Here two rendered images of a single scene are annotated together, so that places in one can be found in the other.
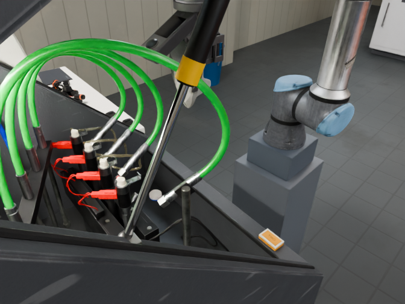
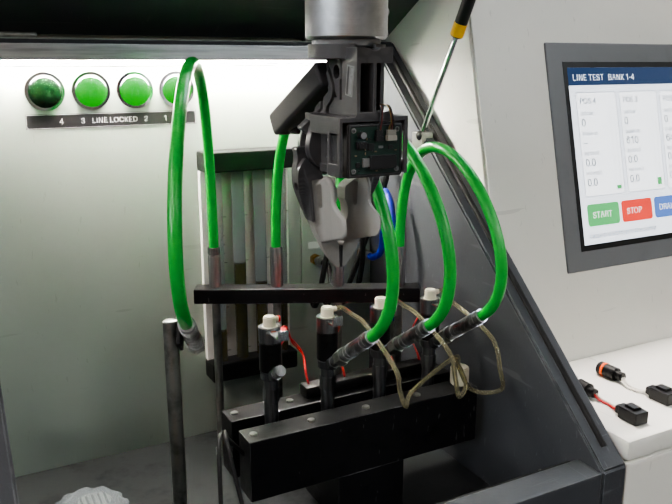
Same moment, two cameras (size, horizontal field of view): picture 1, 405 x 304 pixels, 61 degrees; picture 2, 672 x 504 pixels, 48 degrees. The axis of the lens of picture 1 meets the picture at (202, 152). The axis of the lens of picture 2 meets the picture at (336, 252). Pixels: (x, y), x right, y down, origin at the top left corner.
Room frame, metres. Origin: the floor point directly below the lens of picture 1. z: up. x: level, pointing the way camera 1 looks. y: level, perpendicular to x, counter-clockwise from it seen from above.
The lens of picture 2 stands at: (0.80, -0.68, 1.42)
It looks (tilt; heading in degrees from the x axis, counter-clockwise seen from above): 14 degrees down; 102
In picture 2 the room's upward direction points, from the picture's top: straight up
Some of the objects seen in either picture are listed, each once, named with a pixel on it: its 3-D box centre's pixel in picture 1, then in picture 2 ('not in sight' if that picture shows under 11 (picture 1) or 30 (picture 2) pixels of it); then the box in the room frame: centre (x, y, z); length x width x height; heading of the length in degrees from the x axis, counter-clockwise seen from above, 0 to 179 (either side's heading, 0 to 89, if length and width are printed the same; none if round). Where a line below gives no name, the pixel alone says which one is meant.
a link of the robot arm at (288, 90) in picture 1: (292, 96); not in sight; (1.04, -0.30, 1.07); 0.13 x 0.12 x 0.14; 35
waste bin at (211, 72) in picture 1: (207, 63); not in sight; (3.62, -0.04, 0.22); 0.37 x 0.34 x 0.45; 136
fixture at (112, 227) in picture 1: (108, 218); (353, 447); (0.63, 0.24, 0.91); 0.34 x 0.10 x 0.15; 40
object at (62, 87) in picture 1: (65, 89); not in sight; (1.20, 0.53, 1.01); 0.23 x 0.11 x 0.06; 40
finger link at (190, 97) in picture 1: (199, 87); (333, 225); (0.66, 0.01, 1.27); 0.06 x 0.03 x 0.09; 130
